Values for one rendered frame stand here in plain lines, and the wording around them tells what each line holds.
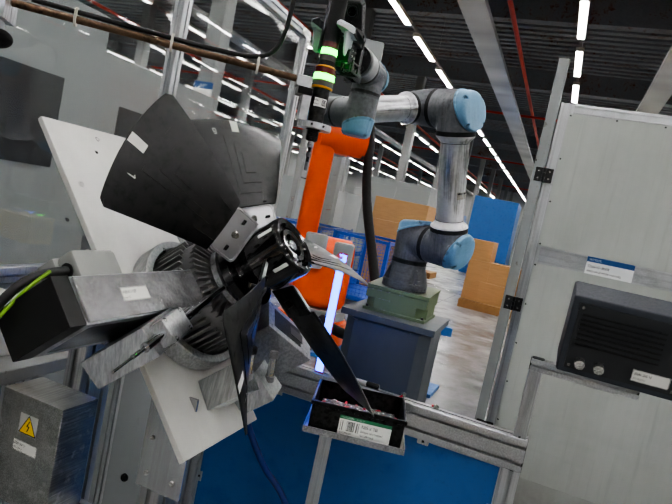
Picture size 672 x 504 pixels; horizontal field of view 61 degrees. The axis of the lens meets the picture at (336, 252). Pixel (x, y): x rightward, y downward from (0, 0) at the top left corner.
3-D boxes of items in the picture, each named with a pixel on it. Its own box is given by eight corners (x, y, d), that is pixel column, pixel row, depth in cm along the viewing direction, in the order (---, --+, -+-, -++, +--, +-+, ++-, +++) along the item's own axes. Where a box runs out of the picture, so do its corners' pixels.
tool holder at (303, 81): (290, 121, 112) (300, 71, 111) (284, 124, 119) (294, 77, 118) (333, 132, 114) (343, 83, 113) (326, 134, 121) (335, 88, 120)
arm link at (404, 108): (421, 87, 181) (301, 88, 150) (449, 88, 174) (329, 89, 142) (419, 124, 185) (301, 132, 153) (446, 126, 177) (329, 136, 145)
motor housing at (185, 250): (169, 371, 104) (224, 341, 100) (122, 259, 108) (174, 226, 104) (234, 350, 126) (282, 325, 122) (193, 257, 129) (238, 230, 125)
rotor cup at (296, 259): (206, 253, 104) (262, 220, 100) (235, 234, 118) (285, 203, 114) (248, 319, 106) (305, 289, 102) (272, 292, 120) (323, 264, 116)
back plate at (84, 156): (123, 497, 84) (129, 494, 84) (-32, 101, 95) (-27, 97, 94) (281, 404, 134) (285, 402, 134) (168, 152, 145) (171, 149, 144)
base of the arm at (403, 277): (392, 279, 201) (397, 252, 199) (432, 290, 194) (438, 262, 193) (374, 283, 188) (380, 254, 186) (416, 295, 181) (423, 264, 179)
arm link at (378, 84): (386, 100, 145) (394, 67, 144) (374, 89, 134) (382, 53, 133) (358, 95, 147) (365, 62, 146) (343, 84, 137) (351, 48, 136)
